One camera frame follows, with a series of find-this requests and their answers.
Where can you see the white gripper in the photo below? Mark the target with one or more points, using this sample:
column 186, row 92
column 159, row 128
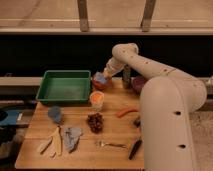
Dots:
column 113, row 67

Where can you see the blue sponge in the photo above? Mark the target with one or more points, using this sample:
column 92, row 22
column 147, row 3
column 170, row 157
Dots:
column 99, row 77

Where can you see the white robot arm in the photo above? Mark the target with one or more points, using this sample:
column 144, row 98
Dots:
column 166, row 100

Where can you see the dark purple bowl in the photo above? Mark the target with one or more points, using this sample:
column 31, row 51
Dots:
column 138, row 83

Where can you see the metal can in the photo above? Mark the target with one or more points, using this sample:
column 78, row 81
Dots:
column 126, row 77

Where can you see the cup with orange contents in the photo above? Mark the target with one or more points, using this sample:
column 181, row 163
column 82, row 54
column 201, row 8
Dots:
column 97, row 100

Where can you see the orange carrot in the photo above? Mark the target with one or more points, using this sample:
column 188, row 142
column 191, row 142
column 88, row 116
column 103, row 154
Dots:
column 125, row 111

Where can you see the bunch of dark grapes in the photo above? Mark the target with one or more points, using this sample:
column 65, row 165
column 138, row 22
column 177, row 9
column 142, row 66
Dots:
column 95, row 122

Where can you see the green plastic tray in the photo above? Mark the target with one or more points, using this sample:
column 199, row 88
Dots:
column 64, row 86

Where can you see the small dark object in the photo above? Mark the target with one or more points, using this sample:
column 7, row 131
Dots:
column 137, row 122

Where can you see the silver fork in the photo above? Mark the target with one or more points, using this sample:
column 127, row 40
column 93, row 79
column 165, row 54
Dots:
column 102, row 144

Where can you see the grey crumpled cloth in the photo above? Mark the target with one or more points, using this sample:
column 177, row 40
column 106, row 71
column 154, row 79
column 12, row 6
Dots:
column 71, row 136

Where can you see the blue object at left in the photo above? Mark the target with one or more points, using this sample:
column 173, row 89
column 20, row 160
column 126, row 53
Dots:
column 10, row 117

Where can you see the black handled knife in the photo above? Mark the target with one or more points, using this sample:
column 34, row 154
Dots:
column 135, row 148

